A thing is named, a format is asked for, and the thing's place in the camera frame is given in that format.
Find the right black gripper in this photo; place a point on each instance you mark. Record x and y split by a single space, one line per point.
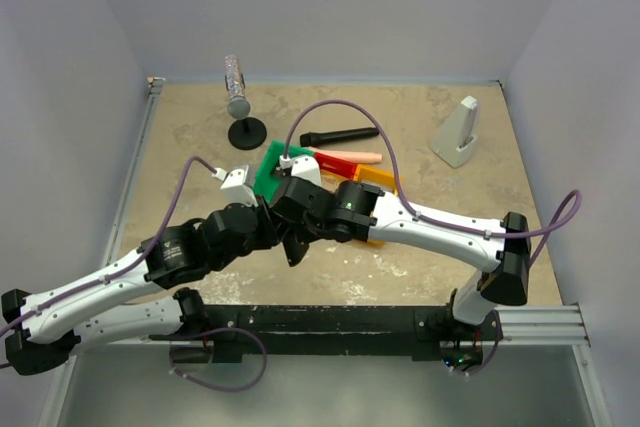
298 225

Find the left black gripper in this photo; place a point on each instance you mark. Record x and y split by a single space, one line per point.
272 227

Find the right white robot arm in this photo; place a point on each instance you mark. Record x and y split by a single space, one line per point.
360 211

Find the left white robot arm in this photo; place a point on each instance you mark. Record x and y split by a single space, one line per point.
143 293

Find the gold card stack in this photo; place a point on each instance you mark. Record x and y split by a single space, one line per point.
330 181

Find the green plastic bin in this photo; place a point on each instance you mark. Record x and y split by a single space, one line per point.
269 176

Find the red plastic bin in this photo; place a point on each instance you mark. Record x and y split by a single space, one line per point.
337 167

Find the black microphone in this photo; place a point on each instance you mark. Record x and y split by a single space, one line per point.
318 139

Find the yellow plastic bin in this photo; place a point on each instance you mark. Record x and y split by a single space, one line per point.
370 175

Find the black round microphone stand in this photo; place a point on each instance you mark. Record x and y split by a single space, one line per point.
247 134

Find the glitter microphone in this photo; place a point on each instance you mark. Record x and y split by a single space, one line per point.
238 105

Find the white wedge charging dock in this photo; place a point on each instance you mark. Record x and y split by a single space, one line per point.
455 141

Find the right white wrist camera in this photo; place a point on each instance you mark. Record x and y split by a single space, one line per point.
305 167

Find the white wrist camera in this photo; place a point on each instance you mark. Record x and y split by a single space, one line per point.
238 184
305 167

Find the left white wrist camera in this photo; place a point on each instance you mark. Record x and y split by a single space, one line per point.
238 184

